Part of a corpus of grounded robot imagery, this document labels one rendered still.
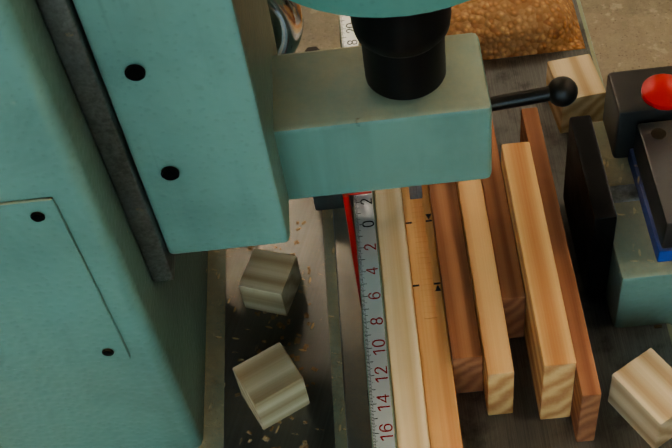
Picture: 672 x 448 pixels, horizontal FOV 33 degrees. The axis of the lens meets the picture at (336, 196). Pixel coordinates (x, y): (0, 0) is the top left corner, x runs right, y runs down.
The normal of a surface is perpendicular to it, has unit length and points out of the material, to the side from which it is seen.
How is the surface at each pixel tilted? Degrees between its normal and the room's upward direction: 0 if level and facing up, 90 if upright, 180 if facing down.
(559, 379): 90
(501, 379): 90
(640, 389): 0
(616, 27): 0
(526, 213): 0
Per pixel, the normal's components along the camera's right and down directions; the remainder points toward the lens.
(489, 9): -0.10, -0.29
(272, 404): 0.50, 0.64
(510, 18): -0.03, 0.05
